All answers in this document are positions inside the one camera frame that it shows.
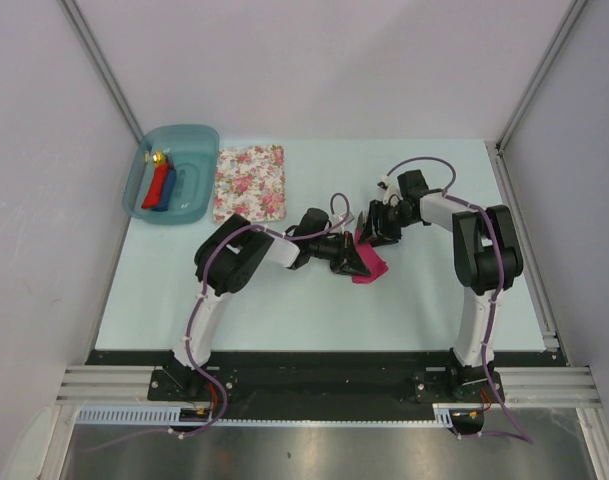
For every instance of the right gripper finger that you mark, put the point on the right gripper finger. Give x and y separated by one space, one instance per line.
382 237
374 215

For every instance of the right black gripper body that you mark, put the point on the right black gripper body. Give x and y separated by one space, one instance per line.
394 216

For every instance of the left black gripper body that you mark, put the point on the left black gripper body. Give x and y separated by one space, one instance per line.
324 248

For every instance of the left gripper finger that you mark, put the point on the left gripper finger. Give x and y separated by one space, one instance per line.
343 261
355 265

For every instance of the magenta paper napkin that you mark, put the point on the magenta paper napkin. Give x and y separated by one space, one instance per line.
375 264

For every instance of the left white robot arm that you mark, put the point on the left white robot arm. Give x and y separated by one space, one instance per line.
226 262

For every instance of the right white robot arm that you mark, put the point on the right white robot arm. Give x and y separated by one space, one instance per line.
487 259

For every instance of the floral cloth mat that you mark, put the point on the floral cloth mat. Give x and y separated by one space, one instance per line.
250 181

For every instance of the teal plastic bin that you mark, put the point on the teal plastic bin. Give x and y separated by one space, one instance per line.
193 151

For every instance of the blue marker pen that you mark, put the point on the blue marker pen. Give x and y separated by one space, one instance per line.
166 192

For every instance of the red marker pen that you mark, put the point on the red marker pen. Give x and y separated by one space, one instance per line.
154 193

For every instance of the gold foil candy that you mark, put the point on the gold foil candy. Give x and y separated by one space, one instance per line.
157 158

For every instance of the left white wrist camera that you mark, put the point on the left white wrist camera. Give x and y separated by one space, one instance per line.
341 221

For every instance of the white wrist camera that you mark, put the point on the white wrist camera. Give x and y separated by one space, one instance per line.
391 195
341 221

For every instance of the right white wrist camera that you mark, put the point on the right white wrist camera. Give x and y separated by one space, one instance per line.
391 195

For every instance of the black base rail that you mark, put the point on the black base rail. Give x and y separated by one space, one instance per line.
304 386

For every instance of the aluminium frame rail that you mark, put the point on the aluminium frame rail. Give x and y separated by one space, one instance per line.
105 385

